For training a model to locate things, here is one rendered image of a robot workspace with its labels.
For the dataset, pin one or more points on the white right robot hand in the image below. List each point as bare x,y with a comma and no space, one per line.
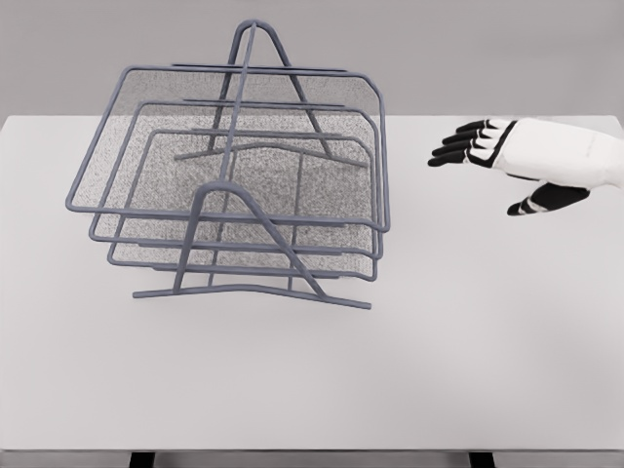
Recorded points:
546,151

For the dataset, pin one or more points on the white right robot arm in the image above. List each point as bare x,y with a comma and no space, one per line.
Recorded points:
616,158

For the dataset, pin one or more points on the large grey mesh tray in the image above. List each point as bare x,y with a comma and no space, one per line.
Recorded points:
146,88

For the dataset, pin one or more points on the medium grey mesh tray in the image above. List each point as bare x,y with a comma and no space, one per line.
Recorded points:
146,229

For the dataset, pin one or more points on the small grey mesh tray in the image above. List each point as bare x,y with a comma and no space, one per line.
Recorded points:
146,252

